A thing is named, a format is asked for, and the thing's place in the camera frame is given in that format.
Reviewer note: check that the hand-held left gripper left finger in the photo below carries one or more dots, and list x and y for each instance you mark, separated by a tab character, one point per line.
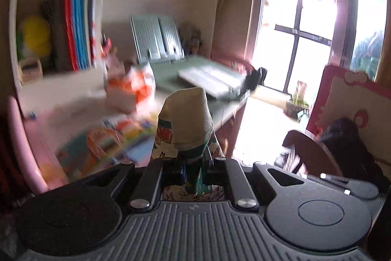
151	181

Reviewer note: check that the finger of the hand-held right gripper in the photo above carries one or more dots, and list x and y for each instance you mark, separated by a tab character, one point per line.
333	183

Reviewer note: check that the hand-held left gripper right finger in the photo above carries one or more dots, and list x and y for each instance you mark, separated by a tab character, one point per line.
233	184

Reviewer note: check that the beige printed cloth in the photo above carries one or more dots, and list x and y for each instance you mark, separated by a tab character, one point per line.
184	117

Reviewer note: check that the wooden chair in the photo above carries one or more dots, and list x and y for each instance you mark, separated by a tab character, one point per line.
308	151

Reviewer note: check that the pile of colourful picture books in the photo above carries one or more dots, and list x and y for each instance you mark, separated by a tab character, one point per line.
104	141

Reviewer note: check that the potted plant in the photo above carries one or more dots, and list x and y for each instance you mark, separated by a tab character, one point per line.
296	106

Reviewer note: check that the pink foam board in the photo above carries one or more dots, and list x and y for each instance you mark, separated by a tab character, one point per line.
342	92

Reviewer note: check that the orange white packet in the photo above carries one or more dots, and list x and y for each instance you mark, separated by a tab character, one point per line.
134	86

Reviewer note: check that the black object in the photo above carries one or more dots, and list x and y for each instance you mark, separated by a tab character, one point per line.
256	79

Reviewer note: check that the green desk mat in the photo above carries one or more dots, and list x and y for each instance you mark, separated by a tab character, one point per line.
171	74

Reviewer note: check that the pink children's desk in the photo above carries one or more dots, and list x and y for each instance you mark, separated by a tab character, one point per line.
27	144

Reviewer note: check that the grey book stand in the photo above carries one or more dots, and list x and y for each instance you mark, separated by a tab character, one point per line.
155	34

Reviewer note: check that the small toy figures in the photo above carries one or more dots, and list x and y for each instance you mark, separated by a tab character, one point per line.
196	40

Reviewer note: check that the small wooden basket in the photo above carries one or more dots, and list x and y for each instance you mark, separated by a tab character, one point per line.
30	70

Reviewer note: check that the row of red blue folders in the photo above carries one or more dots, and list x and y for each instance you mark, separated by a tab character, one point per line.
76	25

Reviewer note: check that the yellow plush ball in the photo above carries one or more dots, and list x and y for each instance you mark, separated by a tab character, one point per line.
35	34

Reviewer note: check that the black window frame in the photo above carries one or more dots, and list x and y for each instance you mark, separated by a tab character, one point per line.
294	34

